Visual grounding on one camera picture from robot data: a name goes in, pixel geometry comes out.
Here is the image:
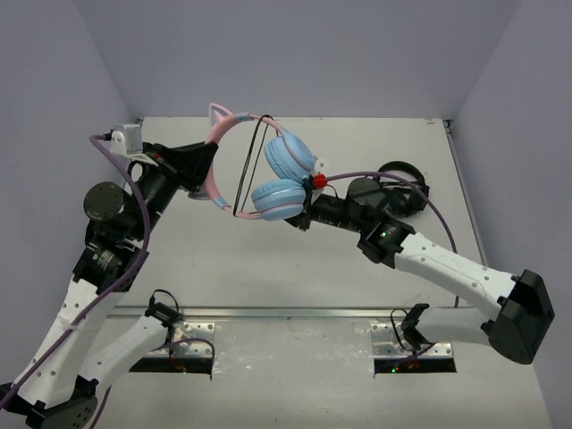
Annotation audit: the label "right metal mounting bracket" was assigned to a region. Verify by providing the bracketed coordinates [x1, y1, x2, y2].
[370, 320, 454, 359]

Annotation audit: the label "thin black audio cable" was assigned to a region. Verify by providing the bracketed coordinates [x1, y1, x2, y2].
[231, 114, 282, 218]

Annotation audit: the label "black headphones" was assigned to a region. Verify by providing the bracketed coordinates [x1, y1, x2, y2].
[374, 161, 430, 219]

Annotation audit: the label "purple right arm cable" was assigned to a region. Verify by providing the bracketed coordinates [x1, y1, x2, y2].
[324, 171, 461, 309]

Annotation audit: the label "left metal mounting bracket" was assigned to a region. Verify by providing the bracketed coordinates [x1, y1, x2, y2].
[147, 322, 215, 359]

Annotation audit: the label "metal mounting bracket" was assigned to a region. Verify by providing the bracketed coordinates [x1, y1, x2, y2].
[370, 320, 454, 359]
[147, 322, 215, 359]

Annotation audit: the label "short black left base cable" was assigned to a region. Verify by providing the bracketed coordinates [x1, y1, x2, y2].
[149, 289, 184, 327]

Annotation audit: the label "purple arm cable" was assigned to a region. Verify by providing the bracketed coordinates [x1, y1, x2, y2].
[324, 171, 461, 309]
[0, 132, 151, 429]

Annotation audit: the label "pink blue cat-ear headphones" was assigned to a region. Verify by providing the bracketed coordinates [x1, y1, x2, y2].
[188, 103, 316, 221]

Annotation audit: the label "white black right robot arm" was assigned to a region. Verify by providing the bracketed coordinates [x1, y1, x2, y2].
[288, 194, 555, 365]

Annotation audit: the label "aluminium table edge rail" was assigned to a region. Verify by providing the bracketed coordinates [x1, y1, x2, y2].
[106, 306, 457, 319]

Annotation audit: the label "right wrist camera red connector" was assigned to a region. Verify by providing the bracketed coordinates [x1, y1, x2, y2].
[302, 156, 331, 204]

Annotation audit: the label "short black base cable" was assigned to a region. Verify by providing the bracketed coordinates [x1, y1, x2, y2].
[149, 289, 184, 327]
[390, 307, 424, 354]

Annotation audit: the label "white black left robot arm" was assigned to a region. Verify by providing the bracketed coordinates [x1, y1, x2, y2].
[1, 143, 217, 428]

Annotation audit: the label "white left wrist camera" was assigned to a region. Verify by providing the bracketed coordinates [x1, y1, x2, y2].
[109, 123, 156, 165]

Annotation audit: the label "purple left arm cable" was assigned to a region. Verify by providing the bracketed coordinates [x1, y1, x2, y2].
[0, 132, 151, 429]

